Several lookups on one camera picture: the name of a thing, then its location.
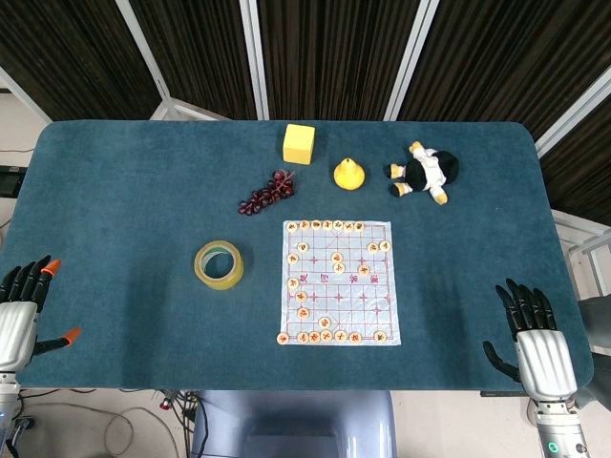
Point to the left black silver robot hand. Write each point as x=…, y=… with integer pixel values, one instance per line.
x=16, y=329

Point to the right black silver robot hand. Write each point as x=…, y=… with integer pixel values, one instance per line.
x=544, y=362

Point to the round wooden chess piece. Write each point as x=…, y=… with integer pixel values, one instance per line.
x=338, y=224
x=385, y=245
x=354, y=338
x=303, y=313
x=282, y=339
x=340, y=267
x=316, y=224
x=372, y=247
x=304, y=224
x=314, y=337
x=292, y=227
x=349, y=226
x=325, y=322
x=302, y=338
x=292, y=258
x=360, y=225
x=380, y=336
x=292, y=285
x=340, y=337
x=326, y=336
x=301, y=296
x=364, y=270
x=337, y=257
x=328, y=223
x=304, y=247

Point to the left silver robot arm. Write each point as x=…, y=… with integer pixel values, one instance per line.
x=7, y=396

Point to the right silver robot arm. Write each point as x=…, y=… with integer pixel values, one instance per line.
x=558, y=434

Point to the chinese chess board with pieces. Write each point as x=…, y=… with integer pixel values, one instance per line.
x=348, y=296

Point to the black electronics box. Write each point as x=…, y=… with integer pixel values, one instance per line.
x=10, y=181

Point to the blue felt table cloth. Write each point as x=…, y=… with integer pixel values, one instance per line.
x=119, y=191

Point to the dark slatted divider panel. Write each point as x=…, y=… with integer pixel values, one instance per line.
x=205, y=47
x=582, y=162
x=501, y=47
x=62, y=47
x=334, y=47

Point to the yellow packing tape roll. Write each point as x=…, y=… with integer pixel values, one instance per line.
x=224, y=279

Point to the black white plush toy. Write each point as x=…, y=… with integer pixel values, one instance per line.
x=425, y=174

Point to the grey blue robot torso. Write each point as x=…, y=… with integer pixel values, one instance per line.
x=296, y=424

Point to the yellow toy pear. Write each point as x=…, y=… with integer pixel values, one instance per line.
x=350, y=176

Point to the dark red toy grapes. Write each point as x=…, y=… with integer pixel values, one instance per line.
x=267, y=193

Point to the yellow foam cube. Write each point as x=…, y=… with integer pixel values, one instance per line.
x=298, y=145

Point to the white metal frame rack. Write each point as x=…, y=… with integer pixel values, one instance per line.
x=584, y=245

